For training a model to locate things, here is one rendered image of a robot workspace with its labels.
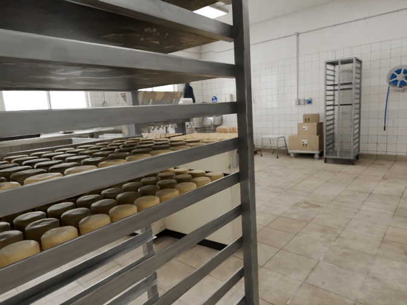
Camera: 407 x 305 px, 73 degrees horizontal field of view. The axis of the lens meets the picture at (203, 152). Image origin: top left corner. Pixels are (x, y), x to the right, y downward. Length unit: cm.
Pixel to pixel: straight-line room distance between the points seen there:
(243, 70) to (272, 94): 594
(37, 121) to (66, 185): 9
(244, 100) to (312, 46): 569
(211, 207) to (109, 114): 182
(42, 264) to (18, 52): 26
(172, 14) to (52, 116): 29
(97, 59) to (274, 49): 633
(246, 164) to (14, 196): 50
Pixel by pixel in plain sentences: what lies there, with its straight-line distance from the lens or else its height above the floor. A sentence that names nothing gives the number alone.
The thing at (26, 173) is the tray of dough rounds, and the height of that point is 106.
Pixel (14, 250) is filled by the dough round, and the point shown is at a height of 97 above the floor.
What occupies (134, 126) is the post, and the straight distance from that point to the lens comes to 99.
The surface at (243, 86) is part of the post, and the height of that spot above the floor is 119.
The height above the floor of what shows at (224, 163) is 73.
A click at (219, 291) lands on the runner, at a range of 75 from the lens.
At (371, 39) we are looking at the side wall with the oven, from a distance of 607.
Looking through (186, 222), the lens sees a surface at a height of 20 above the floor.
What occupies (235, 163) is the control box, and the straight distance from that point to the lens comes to 203.
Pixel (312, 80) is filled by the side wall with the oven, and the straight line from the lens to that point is 627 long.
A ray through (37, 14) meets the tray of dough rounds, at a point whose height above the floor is 131.
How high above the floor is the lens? 114
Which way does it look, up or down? 9 degrees down
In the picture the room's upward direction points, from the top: 4 degrees counter-clockwise
